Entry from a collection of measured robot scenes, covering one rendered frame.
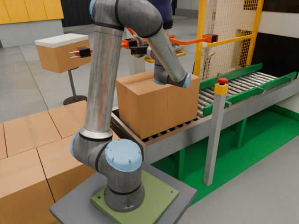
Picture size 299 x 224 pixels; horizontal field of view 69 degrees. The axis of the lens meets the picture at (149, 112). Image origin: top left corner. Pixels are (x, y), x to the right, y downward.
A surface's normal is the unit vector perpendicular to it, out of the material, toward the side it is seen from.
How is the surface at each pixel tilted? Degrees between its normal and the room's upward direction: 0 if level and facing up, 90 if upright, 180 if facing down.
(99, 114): 80
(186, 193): 0
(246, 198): 0
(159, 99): 90
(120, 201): 70
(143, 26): 107
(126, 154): 9
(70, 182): 90
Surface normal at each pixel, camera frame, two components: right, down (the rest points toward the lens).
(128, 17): -0.26, 0.67
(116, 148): 0.11, -0.84
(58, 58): 0.83, 0.25
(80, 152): -0.51, 0.15
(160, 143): 0.55, 0.40
